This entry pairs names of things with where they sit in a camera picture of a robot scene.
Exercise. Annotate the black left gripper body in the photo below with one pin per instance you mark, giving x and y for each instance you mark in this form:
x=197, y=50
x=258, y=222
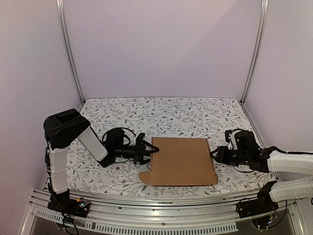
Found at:
x=128, y=152

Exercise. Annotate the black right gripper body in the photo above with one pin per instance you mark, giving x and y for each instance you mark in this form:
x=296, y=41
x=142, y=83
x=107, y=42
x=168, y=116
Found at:
x=230, y=154

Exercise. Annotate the left aluminium corner post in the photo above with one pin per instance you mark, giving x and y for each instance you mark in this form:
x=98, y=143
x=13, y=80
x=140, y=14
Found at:
x=70, y=58

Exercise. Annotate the brown cardboard box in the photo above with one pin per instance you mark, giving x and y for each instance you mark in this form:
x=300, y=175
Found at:
x=180, y=162

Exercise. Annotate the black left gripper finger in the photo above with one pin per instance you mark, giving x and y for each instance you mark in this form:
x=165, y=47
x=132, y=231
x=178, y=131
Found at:
x=151, y=147
x=146, y=158

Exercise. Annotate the aluminium front rail frame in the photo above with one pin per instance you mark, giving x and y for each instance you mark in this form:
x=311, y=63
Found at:
x=209, y=215

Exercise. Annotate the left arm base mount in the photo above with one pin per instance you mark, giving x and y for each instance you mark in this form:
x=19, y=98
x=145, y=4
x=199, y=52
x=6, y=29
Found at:
x=63, y=203

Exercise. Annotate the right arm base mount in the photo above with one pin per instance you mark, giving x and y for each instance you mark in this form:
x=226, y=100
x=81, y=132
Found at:
x=256, y=208

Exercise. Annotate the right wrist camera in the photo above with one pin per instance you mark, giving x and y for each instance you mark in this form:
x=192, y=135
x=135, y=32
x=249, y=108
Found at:
x=230, y=139

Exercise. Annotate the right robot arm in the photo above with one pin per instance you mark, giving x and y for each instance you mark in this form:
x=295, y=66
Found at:
x=273, y=160

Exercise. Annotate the aluminium corner post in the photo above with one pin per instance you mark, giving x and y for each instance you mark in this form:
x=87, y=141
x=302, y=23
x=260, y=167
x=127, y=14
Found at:
x=70, y=58
x=256, y=50

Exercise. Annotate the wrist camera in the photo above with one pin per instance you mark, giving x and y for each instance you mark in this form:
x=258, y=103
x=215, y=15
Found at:
x=230, y=139
x=138, y=139

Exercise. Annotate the right aluminium corner post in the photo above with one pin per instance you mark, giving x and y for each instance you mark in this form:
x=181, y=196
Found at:
x=256, y=50

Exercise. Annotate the floral patterned table mat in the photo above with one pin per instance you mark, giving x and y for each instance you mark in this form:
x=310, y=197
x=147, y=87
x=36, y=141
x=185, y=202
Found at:
x=178, y=117

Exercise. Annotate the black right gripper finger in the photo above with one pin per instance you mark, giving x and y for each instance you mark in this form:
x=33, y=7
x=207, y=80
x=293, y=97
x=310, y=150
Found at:
x=215, y=152
x=214, y=158

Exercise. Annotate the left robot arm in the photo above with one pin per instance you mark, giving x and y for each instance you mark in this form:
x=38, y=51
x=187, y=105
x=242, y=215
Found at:
x=63, y=128

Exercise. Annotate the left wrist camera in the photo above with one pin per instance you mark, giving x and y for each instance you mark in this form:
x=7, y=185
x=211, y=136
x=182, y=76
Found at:
x=138, y=139

